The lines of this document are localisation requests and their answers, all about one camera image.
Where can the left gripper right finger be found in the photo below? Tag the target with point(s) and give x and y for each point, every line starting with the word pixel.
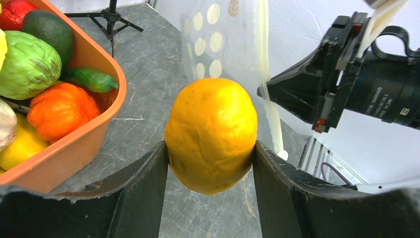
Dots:
pixel 295 204

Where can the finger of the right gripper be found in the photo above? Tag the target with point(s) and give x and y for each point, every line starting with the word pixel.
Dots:
pixel 301 89

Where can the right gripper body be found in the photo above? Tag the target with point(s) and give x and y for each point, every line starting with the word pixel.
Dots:
pixel 368 80

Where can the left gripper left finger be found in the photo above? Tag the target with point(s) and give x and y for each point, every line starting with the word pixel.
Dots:
pixel 126 204

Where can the clear polka-dot zip bag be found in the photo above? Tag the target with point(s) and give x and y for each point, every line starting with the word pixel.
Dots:
pixel 230 39

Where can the yellow toy mango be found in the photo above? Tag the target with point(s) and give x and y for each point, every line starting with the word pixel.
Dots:
pixel 210 135

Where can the orange plastic basket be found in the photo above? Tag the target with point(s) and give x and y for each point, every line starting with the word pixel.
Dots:
pixel 52 166

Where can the orange toy bell pepper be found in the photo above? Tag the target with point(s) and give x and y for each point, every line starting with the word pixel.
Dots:
pixel 60 110

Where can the yellow toy pepper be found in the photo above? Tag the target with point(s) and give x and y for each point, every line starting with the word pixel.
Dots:
pixel 26 144

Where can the green toy chili pepper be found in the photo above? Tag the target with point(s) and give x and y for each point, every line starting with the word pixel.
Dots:
pixel 91 79

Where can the white toy garlic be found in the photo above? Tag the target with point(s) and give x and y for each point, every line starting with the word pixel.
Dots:
pixel 8 123

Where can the green toy cabbage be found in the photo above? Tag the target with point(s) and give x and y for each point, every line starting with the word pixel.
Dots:
pixel 31 65

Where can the black tripod stand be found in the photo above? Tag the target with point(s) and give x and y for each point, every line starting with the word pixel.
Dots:
pixel 114 22

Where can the dark green toy avocado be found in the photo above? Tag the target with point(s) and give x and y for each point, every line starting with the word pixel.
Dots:
pixel 53 30

